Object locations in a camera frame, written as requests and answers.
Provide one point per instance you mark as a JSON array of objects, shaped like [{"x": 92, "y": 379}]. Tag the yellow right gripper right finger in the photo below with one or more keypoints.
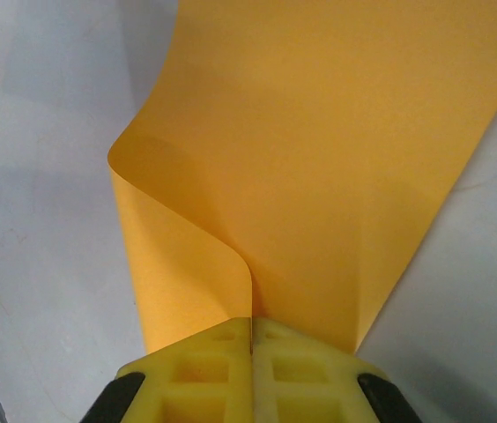
[{"x": 319, "y": 379}]

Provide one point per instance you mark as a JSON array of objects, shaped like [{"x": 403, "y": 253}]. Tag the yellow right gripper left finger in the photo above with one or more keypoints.
[{"x": 195, "y": 379}]

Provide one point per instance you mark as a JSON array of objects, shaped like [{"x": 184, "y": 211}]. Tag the orange paper sheet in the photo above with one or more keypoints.
[{"x": 328, "y": 154}]

